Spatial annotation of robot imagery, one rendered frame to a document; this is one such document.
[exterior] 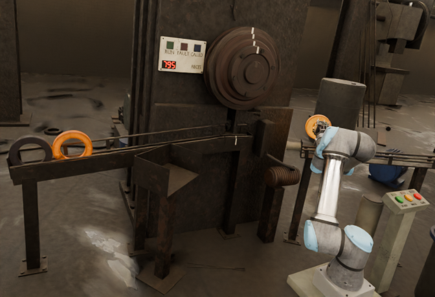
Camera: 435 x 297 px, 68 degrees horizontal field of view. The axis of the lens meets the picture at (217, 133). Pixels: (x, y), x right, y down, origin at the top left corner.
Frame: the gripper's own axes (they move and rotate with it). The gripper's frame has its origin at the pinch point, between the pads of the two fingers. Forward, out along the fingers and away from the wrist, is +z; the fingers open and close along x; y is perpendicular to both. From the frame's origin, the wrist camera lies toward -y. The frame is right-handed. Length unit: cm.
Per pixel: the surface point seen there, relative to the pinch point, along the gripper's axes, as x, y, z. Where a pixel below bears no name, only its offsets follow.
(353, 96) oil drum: -76, -68, 221
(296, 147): 10.6, -15.3, -7.5
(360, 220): -30, -37, -38
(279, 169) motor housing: 19.0, -27.5, -16.5
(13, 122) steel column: 309, -107, 85
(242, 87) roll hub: 49, 25, -20
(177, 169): 73, -9, -59
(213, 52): 67, 42, -17
